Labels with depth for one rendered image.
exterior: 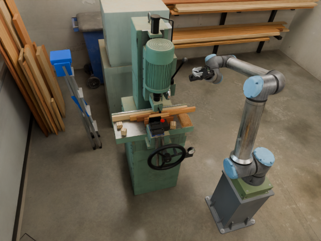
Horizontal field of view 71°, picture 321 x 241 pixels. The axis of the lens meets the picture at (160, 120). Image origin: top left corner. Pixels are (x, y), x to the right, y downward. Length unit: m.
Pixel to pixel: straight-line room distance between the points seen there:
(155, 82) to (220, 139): 1.68
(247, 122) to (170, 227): 1.28
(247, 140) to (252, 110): 0.22
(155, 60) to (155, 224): 1.50
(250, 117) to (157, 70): 0.62
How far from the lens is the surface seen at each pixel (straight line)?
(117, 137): 1.64
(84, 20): 3.28
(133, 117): 1.73
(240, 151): 1.56
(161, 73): 1.44
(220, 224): 2.37
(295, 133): 3.52
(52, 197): 2.55
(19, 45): 2.81
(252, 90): 1.32
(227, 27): 4.28
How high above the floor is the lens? 2.14
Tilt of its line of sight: 45 degrees down
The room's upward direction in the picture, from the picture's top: 5 degrees clockwise
